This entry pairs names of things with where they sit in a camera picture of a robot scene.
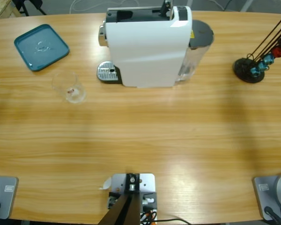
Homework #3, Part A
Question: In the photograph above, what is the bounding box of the clear drinking glass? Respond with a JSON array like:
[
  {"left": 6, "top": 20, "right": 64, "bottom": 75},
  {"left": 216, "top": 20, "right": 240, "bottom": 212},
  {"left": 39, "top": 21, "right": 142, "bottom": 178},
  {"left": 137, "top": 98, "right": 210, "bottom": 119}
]
[{"left": 51, "top": 71, "right": 87, "bottom": 105}]

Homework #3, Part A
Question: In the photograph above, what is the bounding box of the white capsule coffee machine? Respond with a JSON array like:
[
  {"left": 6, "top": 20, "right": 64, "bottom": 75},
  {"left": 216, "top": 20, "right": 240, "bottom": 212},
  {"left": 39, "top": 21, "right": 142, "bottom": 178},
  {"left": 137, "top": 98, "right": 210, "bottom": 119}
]
[{"left": 97, "top": 0, "right": 193, "bottom": 89}]

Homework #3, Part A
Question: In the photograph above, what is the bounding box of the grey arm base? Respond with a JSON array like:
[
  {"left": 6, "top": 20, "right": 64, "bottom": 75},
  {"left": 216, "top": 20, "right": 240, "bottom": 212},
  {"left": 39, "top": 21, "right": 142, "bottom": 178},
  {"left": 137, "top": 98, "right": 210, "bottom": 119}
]
[
  {"left": 252, "top": 172, "right": 281, "bottom": 221},
  {"left": 0, "top": 175, "right": 19, "bottom": 220}
]

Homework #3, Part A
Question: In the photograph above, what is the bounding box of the red coffee capsule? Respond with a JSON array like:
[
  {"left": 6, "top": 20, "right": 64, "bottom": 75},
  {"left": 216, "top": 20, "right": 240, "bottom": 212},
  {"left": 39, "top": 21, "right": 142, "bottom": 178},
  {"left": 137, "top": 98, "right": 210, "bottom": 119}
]
[{"left": 271, "top": 46, "right": 281, "bottom": 59}]

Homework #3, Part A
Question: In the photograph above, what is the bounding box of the teal square tray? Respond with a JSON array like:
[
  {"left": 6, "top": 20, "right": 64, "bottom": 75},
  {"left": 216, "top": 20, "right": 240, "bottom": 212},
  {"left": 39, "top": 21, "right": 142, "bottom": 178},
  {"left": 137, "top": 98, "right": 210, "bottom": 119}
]
[{"left": 13, "top": 23, "right": 70, "bottom": 72}]

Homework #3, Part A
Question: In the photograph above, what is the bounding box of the light wooden crate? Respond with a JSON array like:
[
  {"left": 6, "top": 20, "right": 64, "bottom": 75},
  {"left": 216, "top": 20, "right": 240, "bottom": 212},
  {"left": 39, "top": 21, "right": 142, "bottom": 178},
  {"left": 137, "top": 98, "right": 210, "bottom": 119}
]
[{"left": 0, "top": 0, "right": 22, "bottom": 21}]

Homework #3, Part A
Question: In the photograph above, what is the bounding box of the black chair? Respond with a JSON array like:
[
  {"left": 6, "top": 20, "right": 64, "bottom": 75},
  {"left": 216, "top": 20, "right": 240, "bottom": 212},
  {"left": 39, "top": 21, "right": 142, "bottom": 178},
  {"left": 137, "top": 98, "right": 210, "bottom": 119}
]
[{"left": 15, "top": 0, "right": 47, "bottom": 16}]

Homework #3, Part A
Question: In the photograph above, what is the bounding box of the white paper tag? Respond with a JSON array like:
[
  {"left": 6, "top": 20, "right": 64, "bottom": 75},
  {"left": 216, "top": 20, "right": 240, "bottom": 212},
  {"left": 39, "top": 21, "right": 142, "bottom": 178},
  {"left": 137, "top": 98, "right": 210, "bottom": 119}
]
[{"left": 98, "top": 177, "right": 112, "bottom": 191}]

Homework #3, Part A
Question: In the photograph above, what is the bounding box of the black capsule holder with rods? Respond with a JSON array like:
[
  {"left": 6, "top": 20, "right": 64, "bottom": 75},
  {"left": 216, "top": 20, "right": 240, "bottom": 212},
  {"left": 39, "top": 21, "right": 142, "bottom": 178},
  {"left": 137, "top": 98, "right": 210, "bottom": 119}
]
[{"left": 233, "top": 15, "right": 281, "bottom": 84}]

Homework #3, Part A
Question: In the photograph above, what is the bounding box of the white block with dark post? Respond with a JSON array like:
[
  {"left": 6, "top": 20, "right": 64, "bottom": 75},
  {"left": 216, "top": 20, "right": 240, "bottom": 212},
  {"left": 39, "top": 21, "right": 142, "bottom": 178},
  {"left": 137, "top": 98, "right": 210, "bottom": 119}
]
[{"left": 98, "top": 172, "right": 158, "bottom": 225}]

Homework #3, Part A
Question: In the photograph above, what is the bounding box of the orange cable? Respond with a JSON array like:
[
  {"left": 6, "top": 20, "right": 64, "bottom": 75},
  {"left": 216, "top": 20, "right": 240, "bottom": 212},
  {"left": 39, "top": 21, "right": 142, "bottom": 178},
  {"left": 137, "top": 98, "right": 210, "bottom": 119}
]
[{"left": 140, "top": 210, "right": 158, "bottom": 222}]

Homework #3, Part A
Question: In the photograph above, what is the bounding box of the thin black cable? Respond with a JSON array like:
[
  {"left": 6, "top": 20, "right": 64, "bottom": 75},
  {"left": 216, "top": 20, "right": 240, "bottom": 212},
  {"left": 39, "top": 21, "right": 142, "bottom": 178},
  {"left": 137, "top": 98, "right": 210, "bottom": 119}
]
[{"left": 154, "top": 218, "right": 190, "bottom": 225}]

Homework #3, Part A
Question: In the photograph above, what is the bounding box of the grey metal frame leg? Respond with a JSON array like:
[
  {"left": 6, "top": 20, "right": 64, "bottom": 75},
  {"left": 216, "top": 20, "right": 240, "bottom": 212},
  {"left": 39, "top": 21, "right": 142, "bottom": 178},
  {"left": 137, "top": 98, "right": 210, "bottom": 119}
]
[{"left": 241, "top": 0, "right": 254, "bottom": 12}]

